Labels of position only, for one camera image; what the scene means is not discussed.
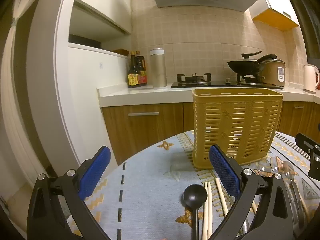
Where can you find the white wall niche cabinet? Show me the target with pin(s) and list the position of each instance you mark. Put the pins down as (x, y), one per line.
(100, 15)

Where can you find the slim dark sauce bottle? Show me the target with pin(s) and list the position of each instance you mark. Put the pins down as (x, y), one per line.
(133, 76)

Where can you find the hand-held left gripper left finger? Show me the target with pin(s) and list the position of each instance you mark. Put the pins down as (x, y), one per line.
(95, 172)

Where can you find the black gas stove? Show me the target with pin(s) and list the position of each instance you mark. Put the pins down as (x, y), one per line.
(200, 83)

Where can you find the blue patterned tablecloth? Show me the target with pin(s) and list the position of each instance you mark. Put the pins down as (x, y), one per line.
(150, 195)

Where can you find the yellow plastic utensil basket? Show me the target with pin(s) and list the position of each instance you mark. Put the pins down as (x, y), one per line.
(232, 100)

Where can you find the black wok with lid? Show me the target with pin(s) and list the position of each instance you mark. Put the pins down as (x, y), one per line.
(243, 65)

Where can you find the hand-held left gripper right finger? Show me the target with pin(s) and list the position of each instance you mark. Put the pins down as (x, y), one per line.
(225, 172)

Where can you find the brown box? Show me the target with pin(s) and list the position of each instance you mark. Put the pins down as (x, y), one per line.
(122, 51)

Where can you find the pale wooden chopstick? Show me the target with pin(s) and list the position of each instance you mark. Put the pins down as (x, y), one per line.
(205, 212)
(222, 197)
(305, 208)
(210, 212)

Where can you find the wooden base cabinets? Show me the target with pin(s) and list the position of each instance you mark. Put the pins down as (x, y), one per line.
(150, 130)

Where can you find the white kitchen countertop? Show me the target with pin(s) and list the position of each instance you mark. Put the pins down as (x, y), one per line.
(140, 95)

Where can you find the metal canister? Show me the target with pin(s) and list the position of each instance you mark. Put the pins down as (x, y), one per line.
(158, 70)

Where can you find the black plastic spoon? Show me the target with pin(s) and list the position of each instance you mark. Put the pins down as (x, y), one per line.
(194, 195)

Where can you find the orange wall cabinet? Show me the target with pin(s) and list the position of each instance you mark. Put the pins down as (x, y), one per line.
(275, 17)

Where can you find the white electric kettle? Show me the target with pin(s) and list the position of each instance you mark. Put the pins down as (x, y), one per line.
(310, 78)

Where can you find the gold rice cooker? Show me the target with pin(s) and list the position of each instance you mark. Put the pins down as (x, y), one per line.
(273, 72)

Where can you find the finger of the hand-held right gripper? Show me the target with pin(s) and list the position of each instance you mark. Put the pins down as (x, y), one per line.
(315, 165)
(306, 143)

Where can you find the clear plastic spoon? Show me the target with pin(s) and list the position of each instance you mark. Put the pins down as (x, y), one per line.
(263, 167)
(287, 170)

